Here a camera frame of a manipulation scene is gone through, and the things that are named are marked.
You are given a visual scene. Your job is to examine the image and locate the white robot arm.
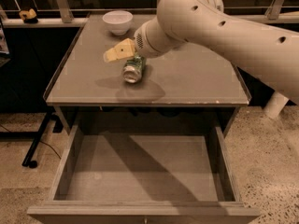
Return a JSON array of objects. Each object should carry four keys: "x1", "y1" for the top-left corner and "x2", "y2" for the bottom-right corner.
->
[{"x1": 104, "y1": 0, "x2": 299, "y2": 105}]

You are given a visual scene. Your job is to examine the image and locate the black metal stand leg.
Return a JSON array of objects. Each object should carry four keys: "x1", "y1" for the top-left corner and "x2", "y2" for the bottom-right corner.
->
[{"x1": 0, "y1": 108, "x2": 63, "y2": 169}]

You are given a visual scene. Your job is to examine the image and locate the small yellow black toy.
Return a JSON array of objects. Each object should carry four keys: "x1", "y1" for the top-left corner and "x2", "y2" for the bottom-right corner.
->
[{"x1": 19, "y1": 8, "x2": 38, "y2": 23}]

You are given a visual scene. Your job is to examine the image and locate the open grey top drawer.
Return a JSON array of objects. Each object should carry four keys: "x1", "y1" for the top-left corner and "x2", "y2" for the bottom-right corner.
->
[{"x1": 26, "y1": 107, "x2": 261, "y2": 224}]

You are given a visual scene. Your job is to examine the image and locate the black floor cable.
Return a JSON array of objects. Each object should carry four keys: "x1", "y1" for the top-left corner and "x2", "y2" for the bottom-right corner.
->
[{"x1": 0, "y1": 124, "x2": 62, "y2": 161}]

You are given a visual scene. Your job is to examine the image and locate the white ceramic bowl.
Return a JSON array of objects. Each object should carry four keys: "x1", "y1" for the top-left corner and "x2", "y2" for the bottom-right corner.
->
[{"x1": 102, "y1": 10, "x2": 133, "y2": 35}]

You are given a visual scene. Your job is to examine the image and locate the green soda can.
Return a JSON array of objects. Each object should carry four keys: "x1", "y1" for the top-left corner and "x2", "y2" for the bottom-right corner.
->
[{"x1": 122, "y1": 55, "x2": 147, "y2": 84}]

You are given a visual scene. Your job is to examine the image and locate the grey drawer cabinet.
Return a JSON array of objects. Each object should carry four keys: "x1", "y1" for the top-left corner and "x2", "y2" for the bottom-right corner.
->
[{"x1": 44, "y1": 14, "x2": 250, "y2": 130}]

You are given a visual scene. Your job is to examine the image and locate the white window rail frame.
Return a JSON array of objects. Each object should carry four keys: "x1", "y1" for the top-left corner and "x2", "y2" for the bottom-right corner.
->
[{"x1": 0, "y1": 0, "x2": 299, "y2": 26}]

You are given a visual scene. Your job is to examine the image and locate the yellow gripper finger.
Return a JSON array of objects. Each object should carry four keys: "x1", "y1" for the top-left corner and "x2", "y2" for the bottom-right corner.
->
[{"x1": 103, "y1": 48, "x2": 118, "y2": 63}]

